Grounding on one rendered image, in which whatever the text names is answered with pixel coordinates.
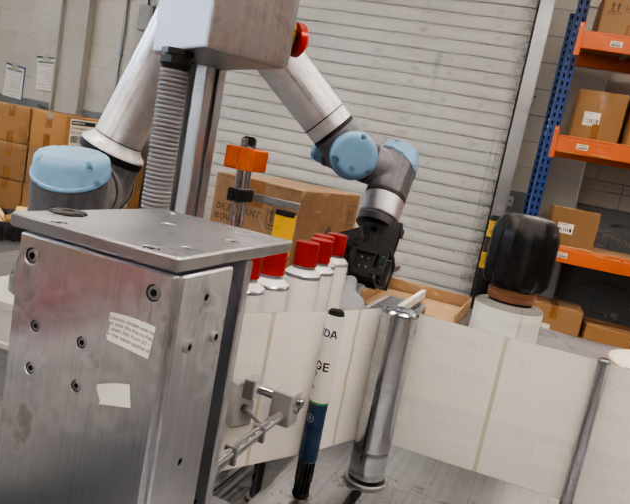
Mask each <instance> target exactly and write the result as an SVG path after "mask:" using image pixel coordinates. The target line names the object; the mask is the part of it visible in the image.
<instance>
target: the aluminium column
mask: <svg viewBox="0 0 630 504"><path fill-rule="evenodd" d="M215 69H216V68H215V67H212V66H209V65H204V64H193V63H192V69H191V70H190V71H189V74H190V76H189V77H187V78H189V81H187V83H188V85H187V86H186V87H187V90H185V91H186V92H187V94H185V96H186V99H184V100H185V101H186V102H185V103H183V105H185V107H184V108H183V109H184V112H182V114H184V115H183V116H182V117H181V118H183V121H181V123H182V125H180V127H181V130H179V131H180V132H181V134H179V136H180V138H178V140H179V141H180V142H179V143H177V144H178V145H179V147H177V149H178V151H177V152H176V153H177V154H178V155H177V156H175V157H176V158H177V160H175V162H176V164H175V165H174V166H176V168H175V169H173V170H175V173H173V174H174V177H172V179H174V181H173V182H172V183H173V186H171V187H172V190H170V191H171V192H172V194H170V196H171V198H170V199H169V200H170V203H168V204H170V207H168V208H169V210H170V211H174V212H178V213H182V214H186V215H190V216H192V215H193V208H194V202H195V196H196V189H197V183H198V177H199V170H200V164H201V158H202V151H203V145H204V139H205V132H206V126H207V119H208V113H209V107H210V100H211V94H212V88H213V94H212V101H211V107H210V114H209V120H208V127H207V133H206V139H205V145H204V152H203V158H202V165H201V173H200V180H199V188H198V195H197V201H196V208H195V214H194V217H198V218H202V219H203V215H204V209H205V203H206V197H207V190H208V184H209V178H210V172H211V165H212V159H213V153H214V147H215V140H216V134H217V128H218V122H219V115H220V109H221V103H222V97H223V90H224V84H225V78H226V72H227V70H219V69H216V75H215ZM214 75H215V81H214ZM213 81H214V87H213Z"/></svg>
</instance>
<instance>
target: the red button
mask: <svg viewBox="0 0 630 504"><path fill-rule="evenodd" d="M296 23H297V27H296V35H295V39H294V43H293V46H292V49H291V54H290V56H291V57H295V58H297V57H299V56H300V55H301V54H302V53H303V52H304V51H305V50H306V49H307V47H308V44H309V32H308V28H307V26H306V25H305V24H304V23H301V22H296Z"/></svg>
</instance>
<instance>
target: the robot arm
mask: <svg viewBox="0 0 630 504"><path fill-rule="evenodd" d="M159 1H160V0H157V8H156V10H155V12H154V14H153V16H152V18H151V19H150V21H149V23H148V25H147V27H146V29H145V31H144V33H143V35H142V37H141V39H140V41H139V43H138V45H137V47H136V49H135V51H134V53H133V55H132V57H131V59H130V61H129V63H128V65H127V67H126V69H125V71H124V73H123V75H122V77H121V79H120V81H119V83H118V85H117V86H116V88H115V90H114V92H113V94H112V96H111V98H110V100H109V102H108V104H107V106H106V108H105V110H104V112H103V114H102V116H101V118H100V120H99V122H98V124H97V126H96V128H94V129H93V130H89V131H86V132H83V133H82V135H81V137H80V139H79V141H78V143H77V145H76V146H66V145H61V146H56V145H54V146H46V147H42V148H40V149H38V150H37V151H36V152H35V153H34V155H33V160H32V165H31V167H30V171H29V175H30V186H29V197H28V208H27V211H49V209H51V208H55V207H60V208H71V209H76V210H105V209H122V208H123V207H124V206H125V205H126V204H127V203H128V201H129V200H130V198H131V196H132V194H133V191H134V187H135V180H136V178H137V176H138V174H139V172H140V170H141V168H142V166H143V164H144V162H143V160H142V157H141V149H142V147H143V146H144V144H145V142H146V140H147V138H148V136H149V134H150V132H151V130H152V126H154V125H153V124H152V123H153V122H155V120H153V118H154V117H155V116H154V113H156V111H154V109H155V108H157V107H155V104H157V102H156V100H157V99H158V98H157V97H156V95H158V93H157V91H158V90H159V89H158V86H160V85H159V84H158V82H159V81H160V80H159V77H161V75H160V72H162V71H161V70H160V68H162V66H161V63H160V59H161V55H158V54H155V53H154V52H153V44H154V37H155V30H156V23H157V16H158V8H159ZM257 71H258V72H259V73H260V74H261V76H262V77H263V78H264V80H265V81H266V82H267V83H268V85H269V86H270V87H271V89H272V90H273V91H274V92H275V94H276V95H277V96H278V98H279V99H280V100H281V101H282V103H283V104H284V105H285V107H286V108H287V109H288V110H289V112H290V113H291V114H292V116H293V117H294V118H295V120H296V121H297V122H298V123H299V125H300V126H301V127H302V129H303V130H304V131H305V132H306V134H307V135H308V136H309V138H310V139H311V140H312V141H313V143H314V145H313V147H312V150H311V153H310V156H311V158H312V159H313V160H315V161H317V162H319V163H320V164H321V165H322V166H325V167H326V166H327V167H329V168H331V169H333V171H334V172H335V173H336V174H337V175H338V176H339V177H341V178H343V179H346V180H357V181H359V182H361V183H364V184H366V185H368V186H367V188H366V191H365V194H364V196H363V199H362V202H361V204H360V207H359V210H358V216H357V218H356V223H357V224H358V226H360V227H357V228H354V229H350V230H346V231H342V232H338V233H341V234H344V235H347V237H348V239H347V244H346V249H345V255H344V256H343V258H344V259H345V260H346V261H347V263H348V267H347V273H346V278H345V283H344V288H343V293H342V298H341V303H340V308H339V309H341V310H359V309H367V306H366V305H365V304H364V300H363V298H362V297H361V296H360V293H361V288H360V286H359V285H358V284H357V283H360V284H363V285H365V287H366V288H370V289H373V290H376V289H380V290H383V291H387V289H388V286H389V283H390V280H391V277H392V274H393V271H394V268H395V266H396V265H395V257H394V254H395V251H396V248H397V246H398V243H399V240H400V239H402V238H403V235H404V230H403V224H402V223H399V219H400V216H401V213H402V211H403V208H404V204H405V202H406V199H407V196H408V193H409V190H410V187H411V185H412V182H413V180H414V178H415V176H416V171H417V167H418V162H419V153H418V151H417V150H416V149H415V148H414V147H413V146H412V145H411V144H409V143H407V142H405V141H402V142H400V141H398V140H389V141H387V142H385V143H384V144H383V146H380V145H377V144H375V142H374V141H373V139H372V138H371V137H370V136H369V135H367V134H366V133H364V132H363V130H362V129H361V128H360V126H359V125H358V124H357V122H356V121H355V120H354V118H353V117H352V116H351V114H350V113H349V111H348V110H347V109H346V107H345V106H344V105H343V103H342V102H341V101H340V99H339V98H338V97H337V95H336V94H335V93H334V91H333V90H332V89H331V87H330V86H329V85H328V83H327V82H326V81H325V79H324V78H323V77H322V75H321V74H320V73H319V71H318V70H317V69H316V67H315V66H314V65H313V63H312V62H311V61H310V59H309V58H308V56H307V55H306V54H305V52H303V53H302V54H301V55H300V56H299V57H297V58H295V57H291V56H290V60H289V65H287V66H285V67H284V68H283V69H261V70H257ZM387 260H390V261H392V262H390V261H387ZM390 272H391V273H390ZM389 275H390V276H389ZM388 277H389V279H388ZM387 280H388V282H387ZM386 283H387V285H386Z"/></svg>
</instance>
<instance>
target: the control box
mask: <svg viewBox="0 0 630 504"><path fill-rule="evenodd" d="M299 3H300V0H160V1H159V8H158V16H157V23H156V30H155V37H154V44H153V52H154V53H155V54H158V55H161V54H163V52H161V49H162V46H172V47H176V48H181V49H186V50H188V51H191V52H193V53H194V58H192V59H191V61H193V64H204V65H209V66H212V67H215V68H216V69H219V70H261V69H283V68H284V67H285V66H287V65H289V60H290V54H291V49H292V46H293V43H294V39H295V35H296V27H297V23H296V20H297V14H298V9H299Z"/></svg>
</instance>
